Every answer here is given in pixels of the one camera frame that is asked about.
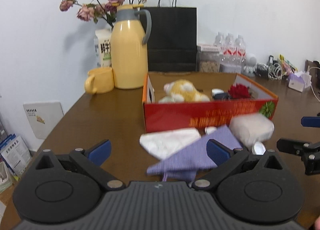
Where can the yellow ceramic mug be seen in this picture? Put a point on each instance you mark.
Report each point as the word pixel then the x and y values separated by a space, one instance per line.
pixel 100 80

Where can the water bottle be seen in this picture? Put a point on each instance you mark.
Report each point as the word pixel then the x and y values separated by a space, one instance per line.
pixel 230 47
pixel 240 49
pixel 220 42

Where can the middle water bottle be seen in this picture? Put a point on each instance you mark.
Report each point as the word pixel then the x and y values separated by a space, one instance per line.
pixel 230 47

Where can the left water bottle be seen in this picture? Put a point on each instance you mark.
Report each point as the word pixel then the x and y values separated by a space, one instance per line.
pixel 220 42

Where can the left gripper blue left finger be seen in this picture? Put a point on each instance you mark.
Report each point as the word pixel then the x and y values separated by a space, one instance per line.
pixel 99 153

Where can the red artificial rose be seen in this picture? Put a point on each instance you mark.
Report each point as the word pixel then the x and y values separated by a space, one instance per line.
pixel 239 91

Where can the decorated tin box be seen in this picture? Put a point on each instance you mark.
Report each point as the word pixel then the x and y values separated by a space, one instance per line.
pixel 230 68

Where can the yellow white plush toy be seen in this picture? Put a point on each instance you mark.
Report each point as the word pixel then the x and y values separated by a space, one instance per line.
pixel 181 91

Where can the navy blue zip pouch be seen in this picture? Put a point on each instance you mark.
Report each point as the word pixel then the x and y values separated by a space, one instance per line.
pixel 221 96

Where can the black paper bag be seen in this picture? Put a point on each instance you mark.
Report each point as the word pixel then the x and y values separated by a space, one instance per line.
pixel 172 46

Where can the white robot figurine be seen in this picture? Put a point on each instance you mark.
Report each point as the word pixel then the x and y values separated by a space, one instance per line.
pixel 250 65

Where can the right water bottle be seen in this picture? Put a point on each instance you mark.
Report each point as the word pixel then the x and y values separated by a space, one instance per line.
pixel 240 49

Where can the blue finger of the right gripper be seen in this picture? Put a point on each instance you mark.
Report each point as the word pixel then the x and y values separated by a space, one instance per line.
pixel 290 146
pixel 311 122

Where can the white round lid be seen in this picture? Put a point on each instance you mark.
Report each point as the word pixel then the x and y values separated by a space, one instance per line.
pixel 258 148

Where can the purple cloth pouch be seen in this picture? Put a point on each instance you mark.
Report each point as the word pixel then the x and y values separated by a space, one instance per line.
pixel 185 164

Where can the colourful snack packets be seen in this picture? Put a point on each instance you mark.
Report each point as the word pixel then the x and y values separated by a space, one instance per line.
pixel 287 66

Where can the blue white booklets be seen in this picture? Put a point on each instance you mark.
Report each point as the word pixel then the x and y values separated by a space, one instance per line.
pixel 16 154

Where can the purple tissue box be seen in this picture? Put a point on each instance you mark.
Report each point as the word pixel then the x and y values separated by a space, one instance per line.
pixel 299 81

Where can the clear container with nuts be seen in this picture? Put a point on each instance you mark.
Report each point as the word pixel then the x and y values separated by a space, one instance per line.
pixel 208 62

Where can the red cardboard pumpkin box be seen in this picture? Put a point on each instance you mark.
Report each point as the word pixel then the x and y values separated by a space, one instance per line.
pixel 169 116

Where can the white milk carton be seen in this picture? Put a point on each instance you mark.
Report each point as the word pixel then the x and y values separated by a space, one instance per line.
pixel 102 47

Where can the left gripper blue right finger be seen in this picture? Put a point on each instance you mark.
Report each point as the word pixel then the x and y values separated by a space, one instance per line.
pixel 217 152

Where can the white tissue packet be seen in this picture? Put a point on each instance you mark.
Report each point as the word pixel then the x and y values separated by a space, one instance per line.
pixel 162 145

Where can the small white cup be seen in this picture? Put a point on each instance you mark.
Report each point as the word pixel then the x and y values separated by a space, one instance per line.
pixel 216 91

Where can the yellow thermos jug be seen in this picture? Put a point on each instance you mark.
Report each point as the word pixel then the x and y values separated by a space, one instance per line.
pixel 129 52

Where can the white flat box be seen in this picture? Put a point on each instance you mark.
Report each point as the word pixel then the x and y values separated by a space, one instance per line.
pixel 208 48

